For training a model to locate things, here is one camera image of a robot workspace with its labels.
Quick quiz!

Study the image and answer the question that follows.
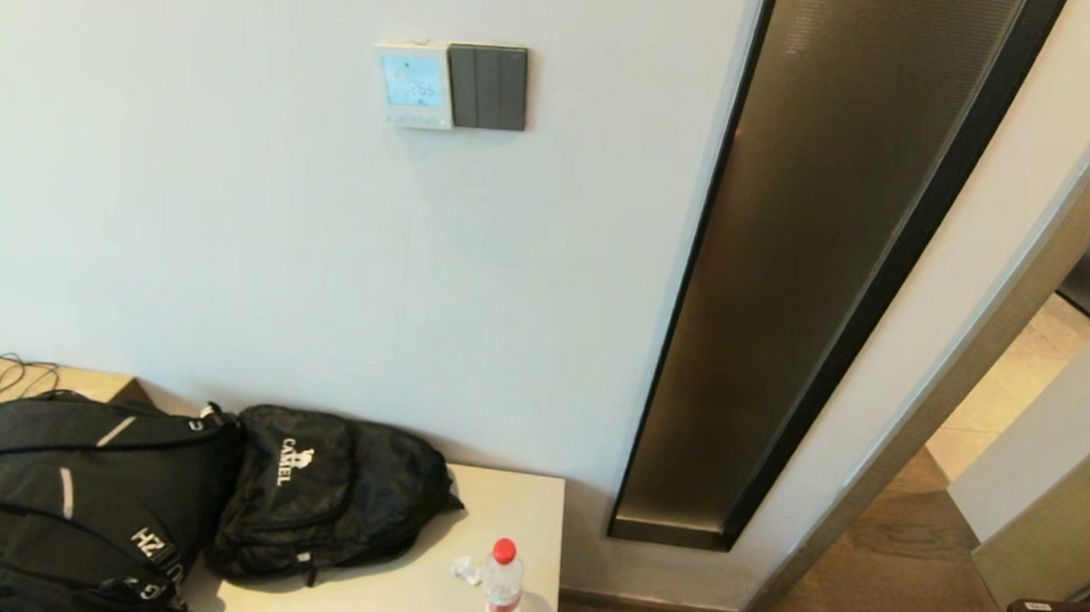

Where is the white wall thermostat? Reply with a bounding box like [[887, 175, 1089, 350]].
[[371, 41, 457, 132]]

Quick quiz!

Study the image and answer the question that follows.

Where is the beige cabinet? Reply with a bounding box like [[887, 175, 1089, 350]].
[[156, 447, 567, 612]]

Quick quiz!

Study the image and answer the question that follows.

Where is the clear water bottle red cap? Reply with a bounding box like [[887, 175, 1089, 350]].
[[481, 537, 527, 612]]

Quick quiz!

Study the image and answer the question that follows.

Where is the black Camel backpack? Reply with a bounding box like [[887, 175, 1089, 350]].
[[204, 401, 470, 594]]

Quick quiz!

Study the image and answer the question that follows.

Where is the brown skirting board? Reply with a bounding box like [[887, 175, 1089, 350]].
[[559, 585, 747, 612]]

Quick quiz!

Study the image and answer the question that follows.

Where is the light wooden desk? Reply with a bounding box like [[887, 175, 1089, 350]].
[[0, 352, 156, 445]]

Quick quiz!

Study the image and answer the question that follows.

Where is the black backpack with HZ print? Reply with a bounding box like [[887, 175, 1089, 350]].
[[0, 388, 247, 612]]

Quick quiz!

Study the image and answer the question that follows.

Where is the light wooden cabinet side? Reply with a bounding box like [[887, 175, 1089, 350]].
[[970, 429, 1090, 612]]

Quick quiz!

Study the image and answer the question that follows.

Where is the grey wall light switch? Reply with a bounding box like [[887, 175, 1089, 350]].
[[443, 43, 529, 133]]

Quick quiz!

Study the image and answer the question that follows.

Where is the taupe door frame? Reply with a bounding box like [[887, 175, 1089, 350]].
[[739, 71, 1090, 612]]

